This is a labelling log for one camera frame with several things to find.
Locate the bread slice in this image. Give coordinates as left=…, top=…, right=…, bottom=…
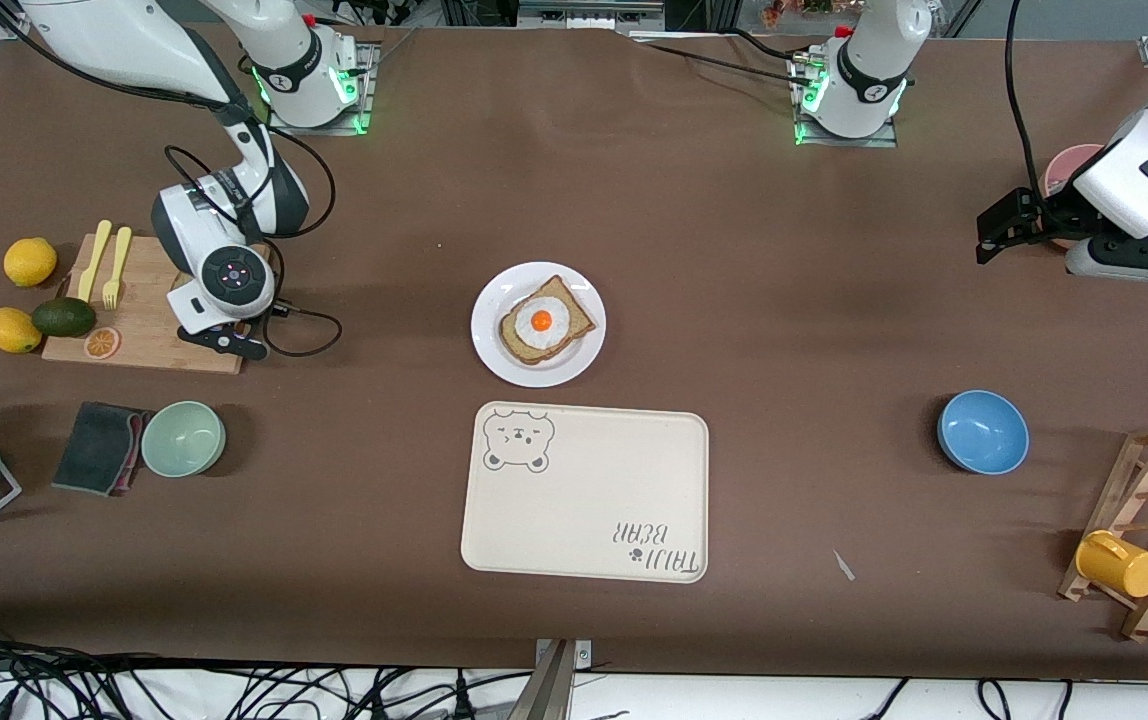
left=499, top=275, right=597, bottom=366

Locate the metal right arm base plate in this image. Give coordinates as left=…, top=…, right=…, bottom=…
left=265, top=38, right=381, bottom=137

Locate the pale green bowl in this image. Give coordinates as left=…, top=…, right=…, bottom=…
left=140, top=400, right=227, bottom=478

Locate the black cable tangle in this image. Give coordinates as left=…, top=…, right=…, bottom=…
left=0, top=640, right=535, bottom=720

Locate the green avocado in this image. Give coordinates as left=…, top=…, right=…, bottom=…
left=31, top=297, right=97, bottom=339

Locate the yellow plastic knife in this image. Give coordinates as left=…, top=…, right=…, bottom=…
left=77, top=220, right=113, bottom=304

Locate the metal stand bracket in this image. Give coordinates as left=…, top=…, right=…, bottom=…
left=509, top=638, right=594, bottom=720

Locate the black cable on table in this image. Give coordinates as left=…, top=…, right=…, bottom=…
left=634, top=30, right=815, bottom=89

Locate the white round plate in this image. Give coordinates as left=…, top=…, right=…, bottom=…
left=471, top=262, right=607, bottom=389

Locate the pink bowl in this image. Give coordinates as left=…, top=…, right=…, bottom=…
left=1041, top=144, right=1115, bottom=251

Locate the cream bear print tray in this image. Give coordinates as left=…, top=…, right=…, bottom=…
left=460, top=401, right=710, bottom=584

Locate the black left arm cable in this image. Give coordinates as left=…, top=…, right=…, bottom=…
left=1004, top=0, right=1061, bottom=199

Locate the blue bowl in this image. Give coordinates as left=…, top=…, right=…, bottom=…
left=937, top=390, right=1030, bottom=475

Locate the yellow plastic fork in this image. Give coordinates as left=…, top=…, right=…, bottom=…
left=102, top=226, right=133, bottom=310

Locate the fried egg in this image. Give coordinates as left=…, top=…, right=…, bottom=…
left=514, top=296, right=571, bottom=351

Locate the dark grey folded cloth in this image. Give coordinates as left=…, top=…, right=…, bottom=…
left=51, top=401, right=151, bottom=498

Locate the yellow mug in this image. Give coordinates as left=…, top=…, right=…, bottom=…
left=1075, top=530, right=1148, bottom=599

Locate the grey metal box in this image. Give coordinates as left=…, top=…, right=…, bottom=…
left=517, top=0, right=667, bottom=31

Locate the yellow lemon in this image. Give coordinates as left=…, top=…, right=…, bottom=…
left=0, top=307, right=43, bottom=354
left=3, top=238, right=58, bottom=289

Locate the wooden cutting board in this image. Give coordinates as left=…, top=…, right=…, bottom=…
left=41, top=233, right=271, bottom=375

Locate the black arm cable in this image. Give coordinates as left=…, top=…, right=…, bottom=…
left=162, top=125, right=344, bottom=359
left=1004, top=0, right=1061, bottom=199

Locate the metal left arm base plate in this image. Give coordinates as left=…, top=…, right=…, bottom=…
left=790, top=48, right=901, bottom=150

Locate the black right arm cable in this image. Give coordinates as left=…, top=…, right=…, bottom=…
left=162, top=125, right=344, bottom=359

